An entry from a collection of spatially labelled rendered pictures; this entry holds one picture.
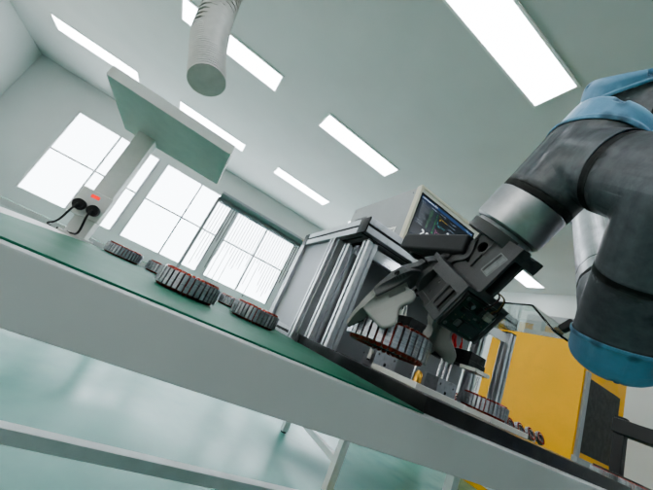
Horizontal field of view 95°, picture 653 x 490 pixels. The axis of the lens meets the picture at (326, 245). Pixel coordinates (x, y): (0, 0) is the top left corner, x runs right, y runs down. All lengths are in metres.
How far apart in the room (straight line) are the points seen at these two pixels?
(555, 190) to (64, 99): 7.84
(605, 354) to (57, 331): 0.45
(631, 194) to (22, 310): 0.45
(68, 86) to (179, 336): 7.81
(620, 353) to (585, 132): 0.20
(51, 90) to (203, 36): 6.48
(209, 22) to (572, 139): 1.59
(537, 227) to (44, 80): 8.05
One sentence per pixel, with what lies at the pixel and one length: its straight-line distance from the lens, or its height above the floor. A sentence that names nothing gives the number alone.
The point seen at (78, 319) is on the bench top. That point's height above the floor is 0.72.
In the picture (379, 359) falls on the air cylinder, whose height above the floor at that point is 0.80.
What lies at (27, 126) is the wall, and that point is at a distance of 7.81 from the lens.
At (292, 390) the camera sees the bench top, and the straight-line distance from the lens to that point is 0.32.
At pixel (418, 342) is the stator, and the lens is 0.40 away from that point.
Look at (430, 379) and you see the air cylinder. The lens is 1.03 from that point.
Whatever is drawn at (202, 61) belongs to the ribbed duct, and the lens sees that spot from 1.54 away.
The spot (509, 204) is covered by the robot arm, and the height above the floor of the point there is 0.98.
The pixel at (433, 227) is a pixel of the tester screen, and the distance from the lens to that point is 0.98.
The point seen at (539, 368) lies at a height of 1.54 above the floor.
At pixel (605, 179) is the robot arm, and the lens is 0.34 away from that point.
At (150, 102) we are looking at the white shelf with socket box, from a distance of 1.07.
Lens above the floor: 0.78
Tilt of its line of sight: 17 degrees up
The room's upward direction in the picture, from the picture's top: 25 degrees clockwise
